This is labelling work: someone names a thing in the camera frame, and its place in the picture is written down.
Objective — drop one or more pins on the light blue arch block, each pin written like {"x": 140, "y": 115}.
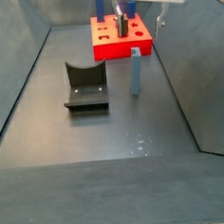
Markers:
{"x": 135, "y": 70}

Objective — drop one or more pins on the red peg board block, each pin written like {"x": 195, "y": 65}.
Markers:
{"x": 108, "y": 45}

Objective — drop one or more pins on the black curved fixture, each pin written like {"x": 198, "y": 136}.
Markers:
{"x": 88, "y": 86}

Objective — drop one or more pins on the brown hexagonal peg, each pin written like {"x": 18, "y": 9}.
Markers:
{"x": 123, "y": 25}

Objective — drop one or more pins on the short blue peg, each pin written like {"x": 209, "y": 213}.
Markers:
{"x": 131, "y": 9}

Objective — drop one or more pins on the purple cylinder peg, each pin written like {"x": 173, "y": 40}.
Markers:
{"x": 121, "y": 6}

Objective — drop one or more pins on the tall blue rectangular peg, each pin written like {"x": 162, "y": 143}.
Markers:
{"x": 100, "y": 11}

